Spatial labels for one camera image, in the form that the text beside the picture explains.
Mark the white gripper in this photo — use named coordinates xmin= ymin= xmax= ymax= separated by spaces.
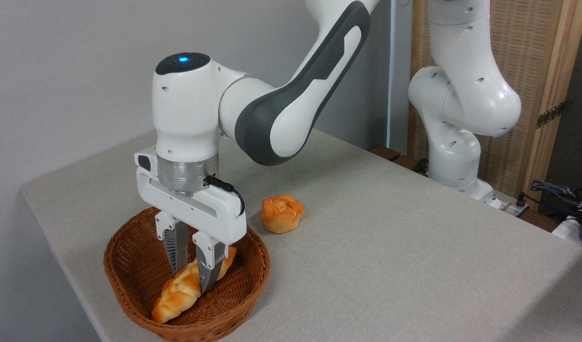
xmin=134 ymin=146 xmax=248 ymax=296

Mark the long braided bread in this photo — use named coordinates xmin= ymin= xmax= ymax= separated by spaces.
xmin=151 ymin=246 xmax=238 ymax=325

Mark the round muffin bread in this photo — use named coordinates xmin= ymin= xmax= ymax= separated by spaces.
xmin=259 ymin=194 xmax=306 ymax=235

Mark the brown wicker basket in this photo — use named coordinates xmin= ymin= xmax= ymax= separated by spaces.
xmin=103 ymin=206 xmax=271 ymax=342

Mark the dark metal screen hinge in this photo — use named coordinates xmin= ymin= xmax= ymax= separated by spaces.
xmin=536 ymin=101 xmax=566 ymax=129

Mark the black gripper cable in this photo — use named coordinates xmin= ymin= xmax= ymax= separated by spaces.
xmin=204 ymin=175 xmax=247 ymax=217

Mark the pale blue vertical post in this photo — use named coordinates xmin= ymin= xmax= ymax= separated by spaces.
xmin=387 ymin=0 xmax=413 ymax=153

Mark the grey-blue cable bundle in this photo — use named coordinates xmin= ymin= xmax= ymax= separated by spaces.
xmin=530 ymin=179 xmax=582 ymax=212

